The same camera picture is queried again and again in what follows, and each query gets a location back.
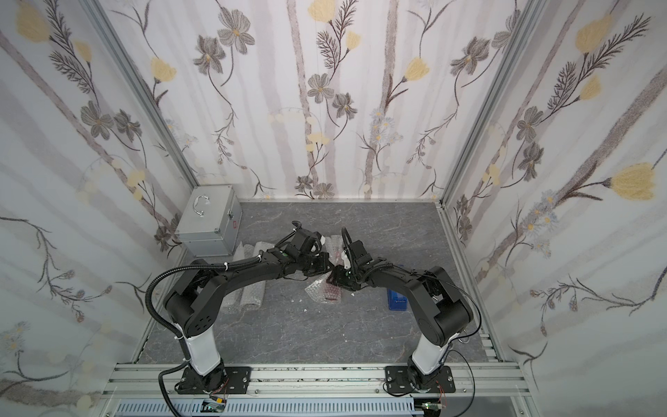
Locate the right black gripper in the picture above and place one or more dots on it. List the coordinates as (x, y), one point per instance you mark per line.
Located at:
(347, 272)

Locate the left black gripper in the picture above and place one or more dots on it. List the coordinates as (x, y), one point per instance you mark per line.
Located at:
(320, 261)

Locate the pink red bottle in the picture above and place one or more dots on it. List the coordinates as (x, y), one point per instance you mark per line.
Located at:
(331, 292)

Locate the blue tape dispenser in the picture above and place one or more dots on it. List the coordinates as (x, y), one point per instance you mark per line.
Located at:
(396, 301)

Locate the single bubble wrap sheet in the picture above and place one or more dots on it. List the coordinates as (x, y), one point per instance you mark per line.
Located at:
(231, 303)

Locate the bubble wrap sheet stack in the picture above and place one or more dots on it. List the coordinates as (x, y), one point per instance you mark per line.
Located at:
(315, 289)

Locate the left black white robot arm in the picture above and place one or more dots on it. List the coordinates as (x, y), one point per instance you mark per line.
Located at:
(193, 303)

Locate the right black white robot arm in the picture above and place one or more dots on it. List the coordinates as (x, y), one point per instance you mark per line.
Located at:
(441, 309)

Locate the grey metal case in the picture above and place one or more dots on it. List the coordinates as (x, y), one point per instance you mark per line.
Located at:
(210, 223)

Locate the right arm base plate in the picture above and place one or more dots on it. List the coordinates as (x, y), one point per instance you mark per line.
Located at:
(404, 379)

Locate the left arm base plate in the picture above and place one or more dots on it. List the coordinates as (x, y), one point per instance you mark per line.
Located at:
(229, 379)

